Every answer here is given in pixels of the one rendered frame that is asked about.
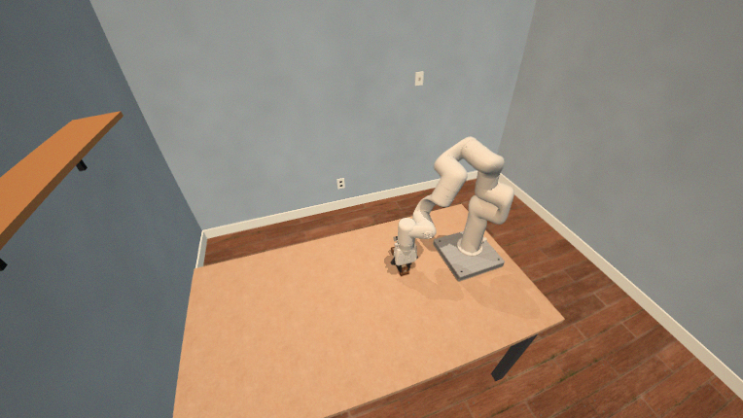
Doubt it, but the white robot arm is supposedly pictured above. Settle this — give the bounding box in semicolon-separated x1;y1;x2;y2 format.
393;137;514;257

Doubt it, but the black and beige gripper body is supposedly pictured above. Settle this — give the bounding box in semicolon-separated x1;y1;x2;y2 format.
393;243;417;265

